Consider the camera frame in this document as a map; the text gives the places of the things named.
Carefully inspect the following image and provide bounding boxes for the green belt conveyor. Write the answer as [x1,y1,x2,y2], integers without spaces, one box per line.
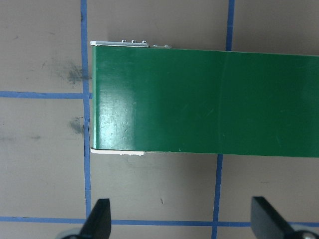
[89,39,319,158]

